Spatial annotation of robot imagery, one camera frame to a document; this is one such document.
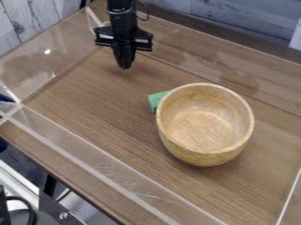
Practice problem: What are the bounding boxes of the black metal table leg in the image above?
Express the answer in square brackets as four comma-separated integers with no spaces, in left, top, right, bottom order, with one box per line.
[44,175,57,198]

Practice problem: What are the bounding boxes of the green rectangular block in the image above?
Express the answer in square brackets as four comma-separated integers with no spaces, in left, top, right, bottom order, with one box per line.
[148,91,168,113]

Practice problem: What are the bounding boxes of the brown wooden bowl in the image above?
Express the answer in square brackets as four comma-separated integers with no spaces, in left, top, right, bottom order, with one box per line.
[156,83,255,167]

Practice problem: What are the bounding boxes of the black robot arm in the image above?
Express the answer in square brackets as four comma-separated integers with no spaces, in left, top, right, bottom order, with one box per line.
[92,0,152,69]

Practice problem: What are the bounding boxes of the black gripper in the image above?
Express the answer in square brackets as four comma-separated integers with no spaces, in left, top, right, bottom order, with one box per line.
[92,7,152,69]

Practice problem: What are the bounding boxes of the blue object at edge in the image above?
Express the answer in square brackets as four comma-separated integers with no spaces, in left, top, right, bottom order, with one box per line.
[0,93,14,103]

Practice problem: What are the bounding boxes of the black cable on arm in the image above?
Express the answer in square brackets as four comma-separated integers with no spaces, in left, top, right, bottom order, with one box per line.
[133,1,151,22]

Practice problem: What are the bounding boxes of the black cable loop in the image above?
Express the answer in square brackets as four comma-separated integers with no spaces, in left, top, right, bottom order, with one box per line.
[0,185,37,225]

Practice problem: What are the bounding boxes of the clear acrylic corner bracket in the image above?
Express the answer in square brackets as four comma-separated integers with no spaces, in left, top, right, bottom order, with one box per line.
[84,5,128,42]

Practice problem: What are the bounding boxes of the clear acrylic tray wall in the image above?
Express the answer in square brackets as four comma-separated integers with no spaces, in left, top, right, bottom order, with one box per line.
[0,11,301,225]

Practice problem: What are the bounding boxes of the metal bracket with screw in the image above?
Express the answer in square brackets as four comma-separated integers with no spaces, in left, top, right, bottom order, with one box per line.
[34,192,86,225]

